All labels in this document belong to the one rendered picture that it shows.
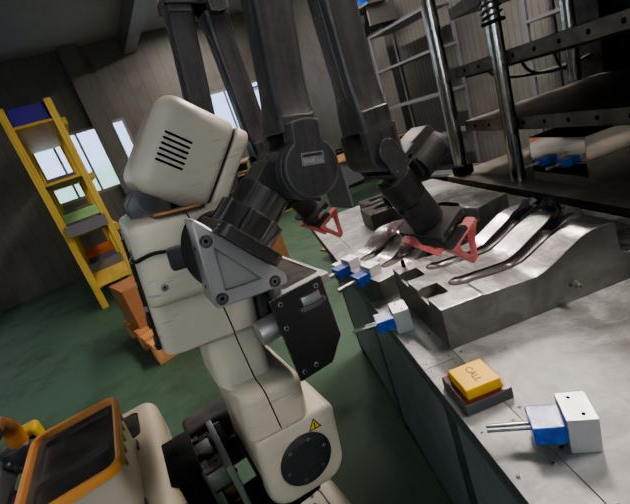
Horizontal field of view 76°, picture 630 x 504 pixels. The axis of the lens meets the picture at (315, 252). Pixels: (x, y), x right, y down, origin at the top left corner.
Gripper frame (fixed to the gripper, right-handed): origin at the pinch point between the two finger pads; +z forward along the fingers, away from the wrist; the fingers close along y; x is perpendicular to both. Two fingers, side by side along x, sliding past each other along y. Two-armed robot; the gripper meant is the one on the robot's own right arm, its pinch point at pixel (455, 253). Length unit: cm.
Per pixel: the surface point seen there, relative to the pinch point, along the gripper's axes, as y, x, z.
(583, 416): -25.2, 14.8, 8.5
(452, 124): 99, -100, 45
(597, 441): -26.3, 16.1, 11.8
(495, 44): 60, -102, 15
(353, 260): 46.7, 0.3, 13.2
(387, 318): 17.7, 12.8, 11.0
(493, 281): 2.1, -3.9, 14.4
